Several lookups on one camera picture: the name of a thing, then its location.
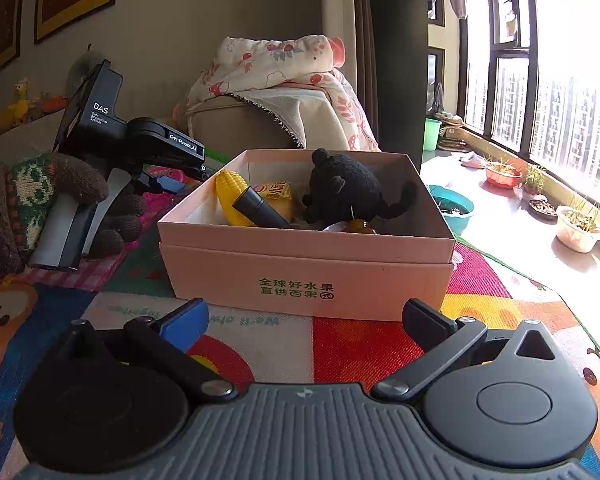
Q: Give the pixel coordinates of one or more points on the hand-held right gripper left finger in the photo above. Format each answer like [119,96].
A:
[185,322]

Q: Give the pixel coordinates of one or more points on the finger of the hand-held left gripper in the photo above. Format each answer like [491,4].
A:
[195,170]
[172,185]

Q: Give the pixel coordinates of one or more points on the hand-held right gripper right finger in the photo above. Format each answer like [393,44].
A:
[425,325]

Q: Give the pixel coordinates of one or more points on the yellow toy corn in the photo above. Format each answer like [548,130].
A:
[230,190]

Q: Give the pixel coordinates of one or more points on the black cylinder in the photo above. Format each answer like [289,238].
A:
[260,207]

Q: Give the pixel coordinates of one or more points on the packaged bread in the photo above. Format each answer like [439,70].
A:
[280,200]

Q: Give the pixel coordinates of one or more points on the pink cardboard box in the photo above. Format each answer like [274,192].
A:
[290,270]

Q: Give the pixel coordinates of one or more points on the packet of chestnuts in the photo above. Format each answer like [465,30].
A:
[360,226]

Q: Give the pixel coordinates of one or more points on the black plush toy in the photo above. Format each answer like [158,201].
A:
[345,185]

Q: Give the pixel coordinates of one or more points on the person's left hand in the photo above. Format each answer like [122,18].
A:
[35,195]

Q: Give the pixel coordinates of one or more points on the grey neck pillow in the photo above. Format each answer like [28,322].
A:
[82,67]

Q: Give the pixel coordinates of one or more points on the carrot plush toy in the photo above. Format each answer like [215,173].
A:
[55,104]

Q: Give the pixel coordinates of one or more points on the beige sofa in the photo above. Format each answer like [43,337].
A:
[240,127]

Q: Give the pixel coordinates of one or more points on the brown plush toy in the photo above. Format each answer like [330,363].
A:
[37,107]

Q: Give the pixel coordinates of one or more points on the yellow duck plush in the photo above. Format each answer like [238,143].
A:
[20,102]

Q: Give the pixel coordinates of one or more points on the teal basin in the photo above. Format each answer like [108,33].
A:
[452,212]

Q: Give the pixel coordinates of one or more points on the grey fringed towel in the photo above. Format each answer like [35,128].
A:
[305,115]

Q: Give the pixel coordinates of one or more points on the floral baby blanket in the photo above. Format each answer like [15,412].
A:
[260,60]

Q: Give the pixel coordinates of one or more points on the dark dish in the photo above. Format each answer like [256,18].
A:
[542,208]

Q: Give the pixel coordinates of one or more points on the red plant pot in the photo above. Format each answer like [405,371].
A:
[502,177]

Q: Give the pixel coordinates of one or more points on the pink slipper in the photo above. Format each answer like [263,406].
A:
[472,161]

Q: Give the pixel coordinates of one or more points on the small plant pot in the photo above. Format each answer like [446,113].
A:
[532,187]

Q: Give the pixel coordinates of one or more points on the white plant pot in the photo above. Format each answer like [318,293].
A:
[577,235]

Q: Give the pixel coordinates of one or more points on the green bucket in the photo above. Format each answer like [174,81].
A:
[432,135]

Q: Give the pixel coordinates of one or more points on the clutter on window sill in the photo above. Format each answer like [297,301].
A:
[447,127]

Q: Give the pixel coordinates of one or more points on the brown curtain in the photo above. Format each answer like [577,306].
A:
[352,45]

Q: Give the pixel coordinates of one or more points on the black window frame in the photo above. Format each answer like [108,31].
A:
[527,85]

